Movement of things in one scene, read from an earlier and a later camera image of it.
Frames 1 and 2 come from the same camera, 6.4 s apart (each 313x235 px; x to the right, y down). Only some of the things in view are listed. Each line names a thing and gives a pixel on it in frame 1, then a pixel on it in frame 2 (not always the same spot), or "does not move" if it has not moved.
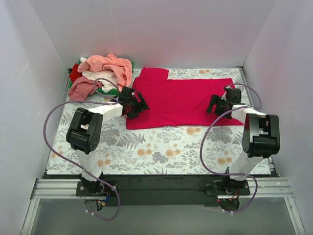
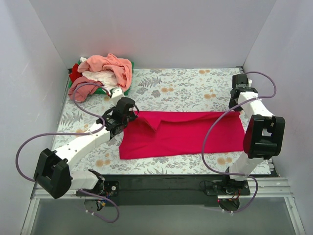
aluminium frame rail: x=271 y=187 does not move
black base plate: x=161 y=190 does not move
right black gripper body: x=216 y=105 → x=233 y=100
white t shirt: x=107 y=78 does not move
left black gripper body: x=136 y=105 → x=132 y=112
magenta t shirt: x=177 y=102 → x=158 y=133
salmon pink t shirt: x=122 y=68 does not move
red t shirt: x=75 y=74 does not move
